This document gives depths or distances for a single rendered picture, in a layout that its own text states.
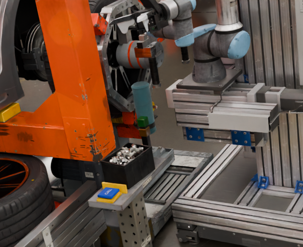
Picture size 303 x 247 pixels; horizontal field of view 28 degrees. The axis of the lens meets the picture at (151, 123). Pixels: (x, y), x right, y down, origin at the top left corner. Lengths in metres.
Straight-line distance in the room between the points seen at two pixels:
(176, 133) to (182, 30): 1.96
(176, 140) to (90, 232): 1.36
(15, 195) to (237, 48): 1.13
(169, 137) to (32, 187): 1.62
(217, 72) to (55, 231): 0.98
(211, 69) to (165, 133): 1.65
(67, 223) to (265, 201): 0.91
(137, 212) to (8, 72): 0.93
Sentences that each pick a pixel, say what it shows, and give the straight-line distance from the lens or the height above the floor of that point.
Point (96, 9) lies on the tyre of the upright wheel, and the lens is 3.00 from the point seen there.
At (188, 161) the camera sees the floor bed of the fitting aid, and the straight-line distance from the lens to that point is 3.65.
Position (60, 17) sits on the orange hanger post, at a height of 1.19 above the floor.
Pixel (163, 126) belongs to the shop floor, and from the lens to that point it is 4.37.
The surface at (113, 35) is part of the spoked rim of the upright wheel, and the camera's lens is 3.17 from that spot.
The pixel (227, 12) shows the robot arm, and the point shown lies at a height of 1.13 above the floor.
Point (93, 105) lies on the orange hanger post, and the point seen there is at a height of 0.78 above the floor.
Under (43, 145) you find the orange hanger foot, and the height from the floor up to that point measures 0.58.
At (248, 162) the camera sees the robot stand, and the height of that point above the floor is 0.21.
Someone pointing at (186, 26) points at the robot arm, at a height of 1.14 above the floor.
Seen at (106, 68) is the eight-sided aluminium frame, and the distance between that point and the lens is 2.92.
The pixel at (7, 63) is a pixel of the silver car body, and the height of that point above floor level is 0.94.
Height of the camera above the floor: 1.72
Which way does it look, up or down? 23 degrees down
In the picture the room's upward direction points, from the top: 9 degrees counter-clockwise
